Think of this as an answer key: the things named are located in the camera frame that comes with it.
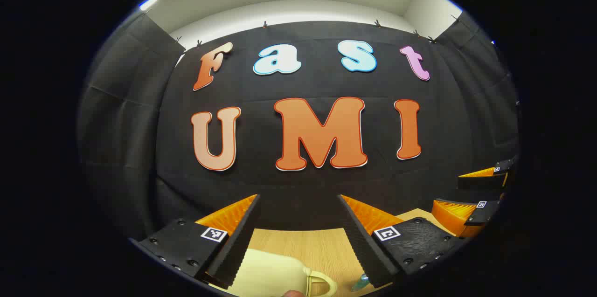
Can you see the black backdrop cloth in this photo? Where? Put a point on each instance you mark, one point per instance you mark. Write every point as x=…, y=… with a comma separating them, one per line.
x=308, y=87

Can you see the translucent blue cream tube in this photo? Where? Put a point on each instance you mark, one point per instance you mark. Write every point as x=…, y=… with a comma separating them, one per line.
x=359, y=283

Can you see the pale yellow suitcase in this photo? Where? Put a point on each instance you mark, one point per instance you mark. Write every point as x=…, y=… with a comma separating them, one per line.
x=270, y=271

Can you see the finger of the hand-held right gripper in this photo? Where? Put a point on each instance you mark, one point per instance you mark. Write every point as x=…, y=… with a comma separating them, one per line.
x=485, y=213
x=480, y=181

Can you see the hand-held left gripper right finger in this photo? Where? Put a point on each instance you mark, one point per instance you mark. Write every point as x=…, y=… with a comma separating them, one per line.
x=361, y=245

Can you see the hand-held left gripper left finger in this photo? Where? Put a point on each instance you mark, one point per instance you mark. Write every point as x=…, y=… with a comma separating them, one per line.
x=238, y=245

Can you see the ceiling light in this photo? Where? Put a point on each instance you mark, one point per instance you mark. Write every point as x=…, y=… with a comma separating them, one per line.
x=148, y=3

